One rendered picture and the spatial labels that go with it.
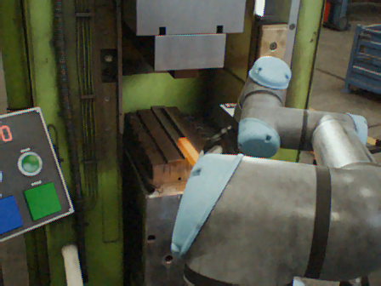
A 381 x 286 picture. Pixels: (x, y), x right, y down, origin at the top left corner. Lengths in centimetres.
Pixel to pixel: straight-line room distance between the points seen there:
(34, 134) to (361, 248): 91
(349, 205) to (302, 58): 120
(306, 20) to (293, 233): 121
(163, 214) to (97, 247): 35
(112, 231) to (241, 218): 124
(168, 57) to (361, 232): 91
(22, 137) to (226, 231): 83
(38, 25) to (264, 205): 101
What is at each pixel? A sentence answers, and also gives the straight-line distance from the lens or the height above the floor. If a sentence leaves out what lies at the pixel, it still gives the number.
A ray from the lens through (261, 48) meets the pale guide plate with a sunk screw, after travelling 153.
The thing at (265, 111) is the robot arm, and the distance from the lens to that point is 86.
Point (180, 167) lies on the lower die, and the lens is 143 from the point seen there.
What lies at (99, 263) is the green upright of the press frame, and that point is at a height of 54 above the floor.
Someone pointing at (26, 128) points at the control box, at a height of 116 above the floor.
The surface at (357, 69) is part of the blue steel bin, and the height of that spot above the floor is 28.
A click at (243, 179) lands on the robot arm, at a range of 47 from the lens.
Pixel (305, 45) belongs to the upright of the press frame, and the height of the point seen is 128.
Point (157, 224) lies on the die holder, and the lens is 144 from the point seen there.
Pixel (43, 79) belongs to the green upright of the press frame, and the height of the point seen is 122.
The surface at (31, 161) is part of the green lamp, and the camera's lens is 121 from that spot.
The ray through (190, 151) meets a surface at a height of 101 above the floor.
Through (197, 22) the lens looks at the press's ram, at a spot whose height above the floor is 140.
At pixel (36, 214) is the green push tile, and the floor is 99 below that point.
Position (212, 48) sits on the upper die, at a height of 133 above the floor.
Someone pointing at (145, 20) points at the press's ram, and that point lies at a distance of 125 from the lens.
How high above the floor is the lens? 165
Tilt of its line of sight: 25 degrees down
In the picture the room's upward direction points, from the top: 3 degrees clockwise
